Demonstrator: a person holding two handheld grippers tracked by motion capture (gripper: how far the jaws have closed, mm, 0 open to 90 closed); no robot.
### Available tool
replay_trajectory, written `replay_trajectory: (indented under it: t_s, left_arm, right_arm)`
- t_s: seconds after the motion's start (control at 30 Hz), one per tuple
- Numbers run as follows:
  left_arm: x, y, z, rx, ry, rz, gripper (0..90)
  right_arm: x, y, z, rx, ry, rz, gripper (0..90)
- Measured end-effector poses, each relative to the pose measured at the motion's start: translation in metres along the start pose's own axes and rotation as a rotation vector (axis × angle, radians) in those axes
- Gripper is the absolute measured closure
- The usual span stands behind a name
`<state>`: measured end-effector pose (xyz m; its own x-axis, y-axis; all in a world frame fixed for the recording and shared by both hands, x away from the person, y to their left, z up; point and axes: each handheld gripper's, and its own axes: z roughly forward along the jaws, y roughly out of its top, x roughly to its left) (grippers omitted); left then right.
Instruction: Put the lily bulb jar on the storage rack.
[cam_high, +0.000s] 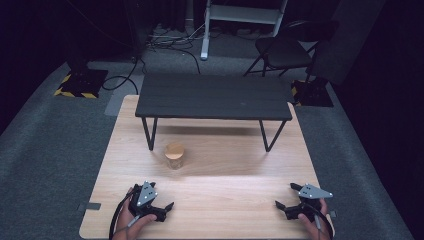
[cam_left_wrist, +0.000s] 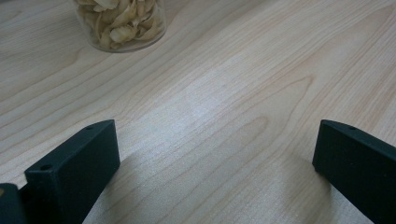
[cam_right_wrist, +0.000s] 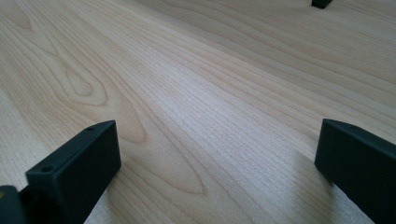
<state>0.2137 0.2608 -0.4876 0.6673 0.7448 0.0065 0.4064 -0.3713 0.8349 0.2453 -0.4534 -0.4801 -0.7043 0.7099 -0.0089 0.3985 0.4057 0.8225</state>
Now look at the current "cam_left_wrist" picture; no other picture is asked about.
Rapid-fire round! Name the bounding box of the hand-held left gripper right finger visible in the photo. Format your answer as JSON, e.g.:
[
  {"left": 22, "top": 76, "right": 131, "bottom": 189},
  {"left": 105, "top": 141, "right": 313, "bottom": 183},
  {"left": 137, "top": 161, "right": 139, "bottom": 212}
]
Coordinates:
[{"left": 312, "top": 119, "right": 396, "bottom": 224}]

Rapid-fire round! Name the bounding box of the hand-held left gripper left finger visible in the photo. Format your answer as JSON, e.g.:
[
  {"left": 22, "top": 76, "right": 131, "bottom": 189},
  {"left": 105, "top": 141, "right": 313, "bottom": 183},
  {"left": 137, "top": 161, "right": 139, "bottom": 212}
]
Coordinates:
[{"left": 19, "top": 119, "right": 121, "bottom": 224}]

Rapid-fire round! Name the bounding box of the clear jar of dried slices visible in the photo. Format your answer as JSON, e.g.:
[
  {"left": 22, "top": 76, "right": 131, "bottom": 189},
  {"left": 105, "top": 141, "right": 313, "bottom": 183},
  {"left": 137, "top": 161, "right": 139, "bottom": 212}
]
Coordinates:
[{"left": 72, "top": 0, "right": 168, "bottom": 53}]

